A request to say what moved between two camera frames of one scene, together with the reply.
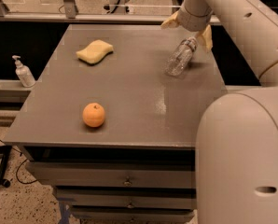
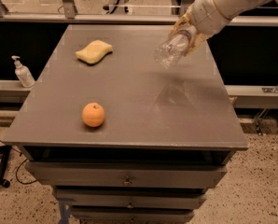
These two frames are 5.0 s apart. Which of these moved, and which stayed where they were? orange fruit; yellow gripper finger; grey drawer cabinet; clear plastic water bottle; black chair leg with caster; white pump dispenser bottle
Moved: clear plastic water bottle; yellow gripper finger
Stayed: grey drawer cabinet; orange fruit; white pump dispenser bottle; black chair leg with caster
